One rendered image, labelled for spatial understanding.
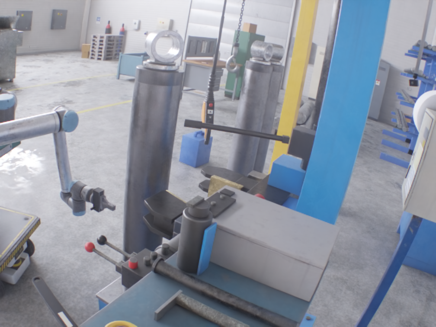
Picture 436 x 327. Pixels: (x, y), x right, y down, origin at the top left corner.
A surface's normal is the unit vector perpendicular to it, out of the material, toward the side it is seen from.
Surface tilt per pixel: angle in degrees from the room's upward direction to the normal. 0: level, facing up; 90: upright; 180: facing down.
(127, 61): 90
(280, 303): 0
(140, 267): 0
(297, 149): 90
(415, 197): 90
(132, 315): 0
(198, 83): 90
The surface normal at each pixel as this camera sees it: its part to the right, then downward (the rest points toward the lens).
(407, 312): 0.15, -0.91
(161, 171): 0.68, 0.38
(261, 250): -0.48, 0.27
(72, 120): 0.83, 0.33
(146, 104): -0.21, 0.36
